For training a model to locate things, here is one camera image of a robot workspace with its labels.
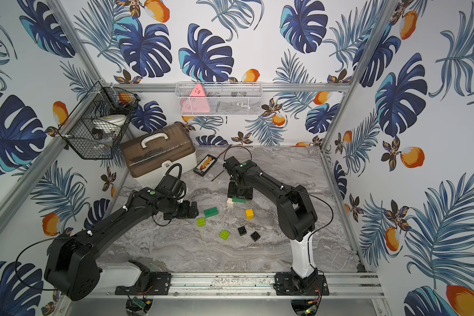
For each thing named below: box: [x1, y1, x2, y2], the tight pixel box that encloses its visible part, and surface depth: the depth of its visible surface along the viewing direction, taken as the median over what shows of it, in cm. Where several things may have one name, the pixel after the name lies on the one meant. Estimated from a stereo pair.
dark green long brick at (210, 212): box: [203, 206, 220, 219], surface depth 94 cm
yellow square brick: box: [245, 208, 255, 220], surface depth 92 cm
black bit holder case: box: [192, 154, 218, 178], surface depth 112 cm
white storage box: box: [121, 122, 198, 180], surface depth 97 cm
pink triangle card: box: [179, 82, 211, 114], surface depth 92 cm
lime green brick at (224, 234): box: [219, 229, 230, 240], surface depth 87 cm
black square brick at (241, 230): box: [237, 225, 247, 237], surface depth 88 cm
